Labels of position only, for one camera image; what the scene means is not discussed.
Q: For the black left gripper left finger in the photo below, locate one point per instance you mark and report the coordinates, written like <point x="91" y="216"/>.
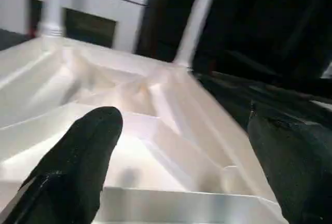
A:
<point x="72" y="177"/>

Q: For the white glass-door cabinet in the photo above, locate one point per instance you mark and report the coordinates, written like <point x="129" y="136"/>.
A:
<point x="103" y="3"/>

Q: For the black mat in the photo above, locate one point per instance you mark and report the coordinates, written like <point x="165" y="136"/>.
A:
<point x="259" y="97"/>

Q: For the white plastic table leg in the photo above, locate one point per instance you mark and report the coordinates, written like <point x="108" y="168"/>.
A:
<point x="199" y="14"/>
<point x="54" y="1"/>

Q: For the black backdrop cloth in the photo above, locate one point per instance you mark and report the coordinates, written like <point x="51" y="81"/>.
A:
<point x="259" y="14"/>

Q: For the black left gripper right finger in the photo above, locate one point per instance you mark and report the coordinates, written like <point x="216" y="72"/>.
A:
<point x="298" y="172"/>

